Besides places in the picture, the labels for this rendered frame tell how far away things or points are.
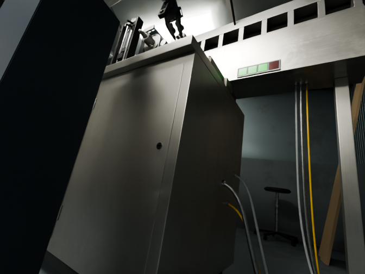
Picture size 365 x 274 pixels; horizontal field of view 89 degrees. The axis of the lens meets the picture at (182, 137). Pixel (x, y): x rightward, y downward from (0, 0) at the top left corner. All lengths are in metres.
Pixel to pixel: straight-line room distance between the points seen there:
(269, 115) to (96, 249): 3.27
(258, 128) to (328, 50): 2.35
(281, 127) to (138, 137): 3.05
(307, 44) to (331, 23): 0.15
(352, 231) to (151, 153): 0.96
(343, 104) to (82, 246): 1.35
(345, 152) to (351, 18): 0.69
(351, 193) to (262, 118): 2.54
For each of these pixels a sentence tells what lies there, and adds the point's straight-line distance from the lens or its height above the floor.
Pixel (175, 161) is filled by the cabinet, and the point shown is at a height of 0.48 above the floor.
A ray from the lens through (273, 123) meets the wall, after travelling 3.52.
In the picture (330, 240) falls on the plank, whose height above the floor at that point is 0.20.
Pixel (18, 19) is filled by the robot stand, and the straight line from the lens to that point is 0.60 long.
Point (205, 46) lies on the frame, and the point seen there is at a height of 1.52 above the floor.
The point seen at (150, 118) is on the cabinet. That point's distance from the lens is 0.65.
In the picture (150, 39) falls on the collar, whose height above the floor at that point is 1.32.
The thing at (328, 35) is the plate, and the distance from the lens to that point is 1.36.
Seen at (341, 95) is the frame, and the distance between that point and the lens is 1.34.
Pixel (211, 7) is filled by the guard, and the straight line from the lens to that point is 1.72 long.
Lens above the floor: 0.40
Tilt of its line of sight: 16 degrees up
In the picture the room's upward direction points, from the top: 10 degrees clockwise
